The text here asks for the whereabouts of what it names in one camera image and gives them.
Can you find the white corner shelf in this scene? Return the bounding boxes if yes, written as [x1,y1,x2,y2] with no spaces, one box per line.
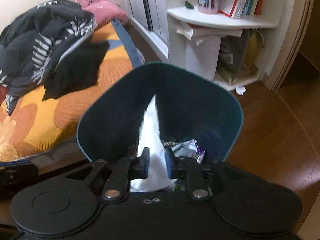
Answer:
[166,5,280,92]

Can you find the white window frame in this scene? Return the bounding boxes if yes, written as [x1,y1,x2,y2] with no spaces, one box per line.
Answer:
[122,0,170,59]

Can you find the white tissue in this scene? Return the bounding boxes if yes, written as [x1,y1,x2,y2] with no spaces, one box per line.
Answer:
[130,94,176,193]

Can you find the pink cloth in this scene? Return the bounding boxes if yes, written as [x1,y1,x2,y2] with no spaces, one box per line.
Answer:
[74,0,128,28]

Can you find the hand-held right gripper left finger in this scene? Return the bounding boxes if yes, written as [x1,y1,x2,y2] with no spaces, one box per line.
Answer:
[64,146,150,203]

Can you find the grey paper bag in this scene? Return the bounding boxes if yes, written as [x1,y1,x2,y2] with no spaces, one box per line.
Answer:
[217,35,247,73]

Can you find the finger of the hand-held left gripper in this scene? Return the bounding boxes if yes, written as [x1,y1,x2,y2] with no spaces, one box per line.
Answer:
[0,160,40,193]

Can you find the cartoon printed purple snack bag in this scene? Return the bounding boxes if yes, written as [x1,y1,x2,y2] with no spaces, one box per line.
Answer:
[164,139,207,164]

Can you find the teal trash bin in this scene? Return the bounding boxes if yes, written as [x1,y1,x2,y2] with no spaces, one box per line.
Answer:
[76,61,244,163]

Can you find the pink pencil holder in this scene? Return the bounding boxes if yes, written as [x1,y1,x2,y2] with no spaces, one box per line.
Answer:
[197,0,221,15]

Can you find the plain black cloth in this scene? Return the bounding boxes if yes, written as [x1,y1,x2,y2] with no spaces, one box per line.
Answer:
[41,40,110,102]

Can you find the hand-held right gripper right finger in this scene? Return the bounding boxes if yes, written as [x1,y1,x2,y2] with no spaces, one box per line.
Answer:
[165,147,227,203]

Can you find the wooden door frame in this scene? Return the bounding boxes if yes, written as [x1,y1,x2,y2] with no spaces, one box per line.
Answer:
[269,0,316,91]

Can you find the blue bed rail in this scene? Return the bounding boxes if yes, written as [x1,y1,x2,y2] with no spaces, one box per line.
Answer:
[111,19,146,67]

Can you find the yellow bag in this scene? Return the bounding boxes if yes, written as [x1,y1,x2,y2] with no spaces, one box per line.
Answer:
[242,28,265,70]

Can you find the stack of white papers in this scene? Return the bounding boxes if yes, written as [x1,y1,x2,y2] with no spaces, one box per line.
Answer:
[176,21,243,47]

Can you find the orange floral blanket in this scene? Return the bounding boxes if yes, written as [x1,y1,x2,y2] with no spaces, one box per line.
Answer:
[0,21,141,161]

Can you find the black leaf print garment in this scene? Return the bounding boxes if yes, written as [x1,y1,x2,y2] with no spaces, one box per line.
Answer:
[0,0,97,116]

